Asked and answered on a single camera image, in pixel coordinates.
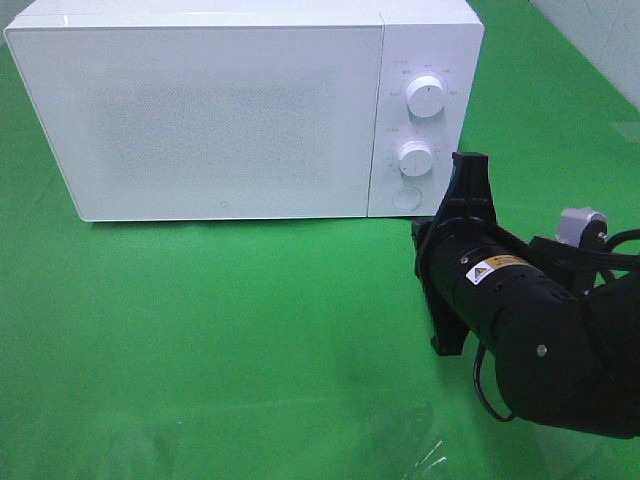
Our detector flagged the round white door button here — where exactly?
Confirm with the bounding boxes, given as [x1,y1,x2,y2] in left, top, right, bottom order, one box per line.
[392,187,422,211]

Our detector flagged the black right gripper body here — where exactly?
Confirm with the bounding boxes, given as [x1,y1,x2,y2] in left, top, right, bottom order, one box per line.
[414,220,528,356]

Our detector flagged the green table cloth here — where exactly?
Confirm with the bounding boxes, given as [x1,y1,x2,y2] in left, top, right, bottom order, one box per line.
[1,50,639,479]

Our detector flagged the white microwave oven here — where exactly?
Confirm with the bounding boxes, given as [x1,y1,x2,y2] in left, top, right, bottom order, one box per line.
[4,1,484,217]

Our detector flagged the white microwave door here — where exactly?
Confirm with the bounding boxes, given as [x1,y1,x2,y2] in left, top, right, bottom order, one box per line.
[8,27,382,221]

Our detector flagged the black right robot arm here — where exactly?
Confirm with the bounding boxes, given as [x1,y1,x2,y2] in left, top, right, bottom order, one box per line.
[412,152,639,439]

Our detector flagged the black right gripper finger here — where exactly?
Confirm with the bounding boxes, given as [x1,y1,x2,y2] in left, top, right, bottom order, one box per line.
[434,152,497,225]

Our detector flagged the white wall panel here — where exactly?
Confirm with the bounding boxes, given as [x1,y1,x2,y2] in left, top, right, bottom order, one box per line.
[533,0,639,107]

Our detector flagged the white round knob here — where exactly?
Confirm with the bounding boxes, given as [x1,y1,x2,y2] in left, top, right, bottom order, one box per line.
[406,74,445,118]
[398,141,434,177]

